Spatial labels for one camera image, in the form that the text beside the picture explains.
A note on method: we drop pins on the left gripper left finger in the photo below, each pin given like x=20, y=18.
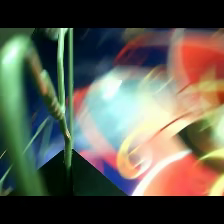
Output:
x=53, y=180

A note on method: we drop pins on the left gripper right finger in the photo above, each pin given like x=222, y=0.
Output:
x=90, y=180

